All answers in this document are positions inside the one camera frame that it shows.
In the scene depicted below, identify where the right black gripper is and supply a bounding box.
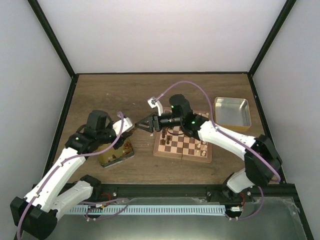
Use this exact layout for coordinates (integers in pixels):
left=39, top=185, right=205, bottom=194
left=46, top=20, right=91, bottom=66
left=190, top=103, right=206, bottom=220
left=135, top=112, right=183, bottom=134

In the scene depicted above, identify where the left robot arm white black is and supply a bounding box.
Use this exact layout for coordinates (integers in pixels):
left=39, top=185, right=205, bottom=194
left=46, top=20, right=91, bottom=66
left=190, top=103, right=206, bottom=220
left=10, top=110, right=134, bottom=240

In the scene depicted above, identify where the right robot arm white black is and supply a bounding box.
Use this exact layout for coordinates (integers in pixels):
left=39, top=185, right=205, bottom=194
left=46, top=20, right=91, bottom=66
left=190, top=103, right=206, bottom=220
left=135, top=94, right=282, bottom=202

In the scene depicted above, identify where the dark chess piece on board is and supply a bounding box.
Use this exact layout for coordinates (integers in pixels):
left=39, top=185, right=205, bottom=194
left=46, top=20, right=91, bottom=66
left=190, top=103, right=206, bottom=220
left=166, top=135, right=172, bottom=145

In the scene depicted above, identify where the wooden chess board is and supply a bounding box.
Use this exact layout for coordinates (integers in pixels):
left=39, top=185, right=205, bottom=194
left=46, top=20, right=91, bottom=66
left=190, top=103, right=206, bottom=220
left=152, top=107, right=213, bottom=164

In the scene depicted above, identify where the gold tin with dark pieces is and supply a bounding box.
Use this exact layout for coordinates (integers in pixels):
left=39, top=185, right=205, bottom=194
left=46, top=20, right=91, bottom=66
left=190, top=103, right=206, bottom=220
left=97, top=138, right=135, bottom=168

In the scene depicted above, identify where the row of white chess pieces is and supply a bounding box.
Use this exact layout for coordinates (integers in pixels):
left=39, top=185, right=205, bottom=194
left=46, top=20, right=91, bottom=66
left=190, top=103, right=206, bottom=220
left=194, top=140, right=208, bottom=158

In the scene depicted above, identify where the silver tin yellow rim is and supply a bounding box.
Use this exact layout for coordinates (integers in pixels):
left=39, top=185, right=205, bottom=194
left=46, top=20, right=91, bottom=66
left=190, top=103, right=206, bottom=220
left=213, top=97, right=252, bottom=133

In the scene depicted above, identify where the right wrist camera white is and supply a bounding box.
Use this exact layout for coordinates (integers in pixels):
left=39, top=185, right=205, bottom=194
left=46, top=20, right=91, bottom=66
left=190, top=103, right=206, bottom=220
left=147, top=96, right=164, bottom=116

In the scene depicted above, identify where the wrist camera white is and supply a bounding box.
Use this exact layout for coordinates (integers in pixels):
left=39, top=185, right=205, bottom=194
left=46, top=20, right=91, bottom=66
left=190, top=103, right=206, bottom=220
left=147, top=96, right=164, bottom=116
left=112, top=117, right=134, bottom=136

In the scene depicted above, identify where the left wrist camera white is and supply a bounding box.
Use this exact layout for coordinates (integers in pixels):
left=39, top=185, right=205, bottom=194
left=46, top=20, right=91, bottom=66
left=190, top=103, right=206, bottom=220
left=112, top=117, right=134, bottom=136

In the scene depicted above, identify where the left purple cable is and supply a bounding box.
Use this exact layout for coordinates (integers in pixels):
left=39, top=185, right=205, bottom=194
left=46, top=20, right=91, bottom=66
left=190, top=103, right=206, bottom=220
left=16, top=111, right=130, bottom=240

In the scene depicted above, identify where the purple cable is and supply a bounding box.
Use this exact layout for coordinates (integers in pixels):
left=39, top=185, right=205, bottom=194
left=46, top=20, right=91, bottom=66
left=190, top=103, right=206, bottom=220
left=16, top=111, right=130, bottom=240
left=156, top=80, right=282, bottom=221

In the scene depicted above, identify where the black aluminium frame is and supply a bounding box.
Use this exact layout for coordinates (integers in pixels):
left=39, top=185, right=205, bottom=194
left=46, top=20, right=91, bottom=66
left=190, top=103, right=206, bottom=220
left=13, top=0, right=315, bottom=240

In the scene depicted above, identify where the light blue cable duct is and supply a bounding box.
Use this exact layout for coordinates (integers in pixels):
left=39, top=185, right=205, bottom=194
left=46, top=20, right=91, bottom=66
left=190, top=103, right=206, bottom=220
left=67, top=205, right=226, bottom=216

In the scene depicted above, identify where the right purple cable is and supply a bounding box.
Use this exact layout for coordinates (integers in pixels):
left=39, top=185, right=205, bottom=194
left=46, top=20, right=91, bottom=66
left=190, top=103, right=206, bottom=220
left=156, top=80, right=282, bottom=221

